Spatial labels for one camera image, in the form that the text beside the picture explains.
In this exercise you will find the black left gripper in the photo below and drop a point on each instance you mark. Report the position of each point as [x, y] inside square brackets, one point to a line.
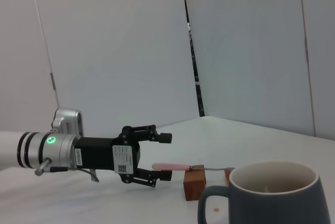
[96, 153]

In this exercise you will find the grey ceramic cup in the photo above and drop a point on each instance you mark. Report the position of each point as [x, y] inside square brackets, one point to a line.
[274, 203]

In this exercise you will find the brown wooden spoon rest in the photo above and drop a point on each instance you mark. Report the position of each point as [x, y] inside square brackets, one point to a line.
[195, 184]

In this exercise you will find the orange grooved wooden block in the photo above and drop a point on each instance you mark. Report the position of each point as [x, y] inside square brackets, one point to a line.
[227, 175]

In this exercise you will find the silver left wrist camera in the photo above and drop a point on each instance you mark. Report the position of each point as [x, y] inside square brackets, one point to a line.
[69, 123]

